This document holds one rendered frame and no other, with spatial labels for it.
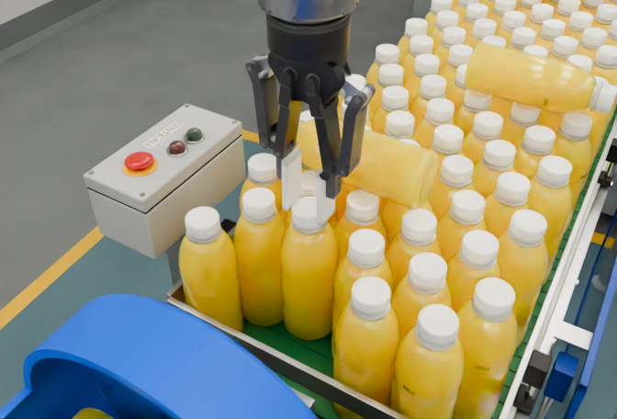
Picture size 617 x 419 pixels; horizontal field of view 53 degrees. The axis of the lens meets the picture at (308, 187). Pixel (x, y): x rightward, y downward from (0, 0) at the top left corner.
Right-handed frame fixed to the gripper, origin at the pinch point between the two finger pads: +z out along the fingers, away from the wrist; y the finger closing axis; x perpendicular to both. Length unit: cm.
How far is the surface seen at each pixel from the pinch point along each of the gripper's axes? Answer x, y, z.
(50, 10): 172, -285, 103
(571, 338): 15.1, 30.1, 22.2
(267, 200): 0.2, -5.8, 4.5
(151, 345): -29.0, 6.0, -9.0
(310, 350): -2.6, 1.9, 24.4
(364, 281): -5.1, 9.9, 4.6
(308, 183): 5.6, -3.4, 4.5
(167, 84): 156, -181, 114
